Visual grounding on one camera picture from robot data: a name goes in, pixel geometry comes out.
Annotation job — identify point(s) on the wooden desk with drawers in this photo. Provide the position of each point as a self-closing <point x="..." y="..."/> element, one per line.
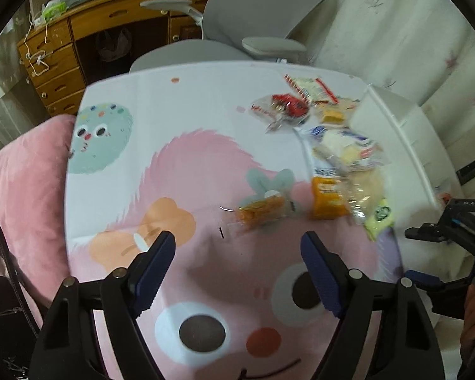
<point x="63" y="63"/>

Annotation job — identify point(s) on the yellow-green snack packet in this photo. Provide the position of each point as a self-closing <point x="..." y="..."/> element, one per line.
<point x="382" y="215"/>

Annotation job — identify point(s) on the orange stick snack clear wrapper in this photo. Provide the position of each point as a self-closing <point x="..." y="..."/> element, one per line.
<point x="257" y="209"/>

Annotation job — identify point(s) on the white lace cover cloth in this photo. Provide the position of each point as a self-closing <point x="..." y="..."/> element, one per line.
<point x="2" y="95"/>

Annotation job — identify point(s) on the pink blanket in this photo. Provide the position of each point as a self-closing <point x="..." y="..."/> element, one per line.
<point x="23" y="178"/>

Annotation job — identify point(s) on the red candy packet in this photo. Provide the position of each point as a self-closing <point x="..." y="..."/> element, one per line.
<point x="287" y="107"/>

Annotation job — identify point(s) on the grey office chair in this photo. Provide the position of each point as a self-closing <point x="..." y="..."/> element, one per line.
<point x="253" y="8"/>

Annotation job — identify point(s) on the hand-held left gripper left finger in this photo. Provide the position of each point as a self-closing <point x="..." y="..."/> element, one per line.
<point x="152" y="273"/>

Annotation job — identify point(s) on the yellow cake packet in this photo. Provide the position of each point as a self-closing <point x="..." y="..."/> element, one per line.
<point x="332" y="115"/>

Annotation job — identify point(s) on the white plastic storage box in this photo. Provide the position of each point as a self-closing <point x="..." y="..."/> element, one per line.
<point x="403" y="134"/>

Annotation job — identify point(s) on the round pastry clear packet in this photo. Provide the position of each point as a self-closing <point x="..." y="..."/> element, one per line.
<point x="370" y="186"/>

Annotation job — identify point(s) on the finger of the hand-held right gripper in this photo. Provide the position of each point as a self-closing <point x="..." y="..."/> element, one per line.
<point x="423" y="279"/>
<point x="425" y="232"/>

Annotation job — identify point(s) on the orange snack packet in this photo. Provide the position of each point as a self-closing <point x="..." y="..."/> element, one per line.
<point x="326" y="198"/>

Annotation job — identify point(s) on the printed cartoon tablecloth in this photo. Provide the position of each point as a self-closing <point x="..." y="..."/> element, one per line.
<point x="162" y="146"/>

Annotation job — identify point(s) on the white floral curtain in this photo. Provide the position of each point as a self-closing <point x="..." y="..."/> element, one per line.
<point x="399" y="19"/>

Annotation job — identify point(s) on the black shoulder bag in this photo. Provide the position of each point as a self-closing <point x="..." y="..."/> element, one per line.
<point x="4" y="316"/>

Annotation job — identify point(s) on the trash bin with bag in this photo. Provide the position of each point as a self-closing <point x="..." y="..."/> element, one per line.
<point x="113" y="43"/>

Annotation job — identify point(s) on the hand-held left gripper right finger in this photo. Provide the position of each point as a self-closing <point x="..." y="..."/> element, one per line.
<point x="320" y="273"/>

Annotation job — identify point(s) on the green tissue pack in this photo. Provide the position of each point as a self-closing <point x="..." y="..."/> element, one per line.
<point x="53" y="8"/>

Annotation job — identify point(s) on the red striped white packet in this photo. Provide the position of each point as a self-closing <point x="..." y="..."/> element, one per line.
<point x="306" y="87"/>

